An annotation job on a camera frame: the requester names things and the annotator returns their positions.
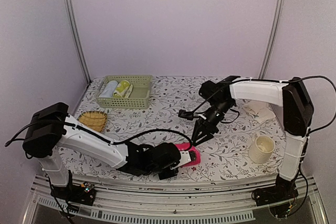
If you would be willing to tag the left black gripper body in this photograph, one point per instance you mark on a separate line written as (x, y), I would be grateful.
(167, 176)

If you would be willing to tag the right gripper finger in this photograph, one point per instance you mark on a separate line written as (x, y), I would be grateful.
(210, 135)
(199, 132)

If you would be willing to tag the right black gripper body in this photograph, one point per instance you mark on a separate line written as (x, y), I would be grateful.
(221, 108)

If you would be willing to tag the pink towel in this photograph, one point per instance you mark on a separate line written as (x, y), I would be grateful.
(185, 147)

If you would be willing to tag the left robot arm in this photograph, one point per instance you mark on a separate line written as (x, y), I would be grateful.
(53, 127)

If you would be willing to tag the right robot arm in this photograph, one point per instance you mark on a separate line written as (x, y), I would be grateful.
(291, 96)

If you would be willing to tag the cream white towel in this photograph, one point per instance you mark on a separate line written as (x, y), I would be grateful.
(260, 111)

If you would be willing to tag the cream ribbed mug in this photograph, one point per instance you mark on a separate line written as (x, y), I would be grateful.
(261, 148)

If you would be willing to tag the green patterned rolled towel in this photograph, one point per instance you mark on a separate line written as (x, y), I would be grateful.
(123, 90)

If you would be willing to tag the woven bamboo tray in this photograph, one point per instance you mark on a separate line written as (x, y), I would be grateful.
(95, 120)

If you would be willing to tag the green plastic basket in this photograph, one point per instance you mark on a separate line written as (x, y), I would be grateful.
(139, 98)

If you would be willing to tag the light blue rolled towel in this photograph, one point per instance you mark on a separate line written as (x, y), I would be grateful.
(109, 89)

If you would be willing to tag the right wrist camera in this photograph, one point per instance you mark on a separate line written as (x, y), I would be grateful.
(189, 115)

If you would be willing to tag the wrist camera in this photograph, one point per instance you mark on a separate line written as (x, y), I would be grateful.
(189, 115)
(189, 158)

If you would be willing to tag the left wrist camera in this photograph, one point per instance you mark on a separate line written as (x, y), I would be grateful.
(189, 158)

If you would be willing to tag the aluminium front rail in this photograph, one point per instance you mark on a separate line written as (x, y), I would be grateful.
(225, 201)

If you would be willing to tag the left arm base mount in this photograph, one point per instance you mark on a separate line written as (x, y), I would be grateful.
(74, 193)

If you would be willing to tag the right aluminium frame post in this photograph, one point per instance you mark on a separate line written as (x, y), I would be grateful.
(279, 4)

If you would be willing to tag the aluminium frame post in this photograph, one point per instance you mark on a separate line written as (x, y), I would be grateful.
(76, 39)
(279, 4)

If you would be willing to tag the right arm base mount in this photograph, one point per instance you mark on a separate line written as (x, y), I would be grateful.
(274, 194)

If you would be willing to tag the left aluminium frame post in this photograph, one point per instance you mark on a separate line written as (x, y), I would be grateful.
(76, 39)

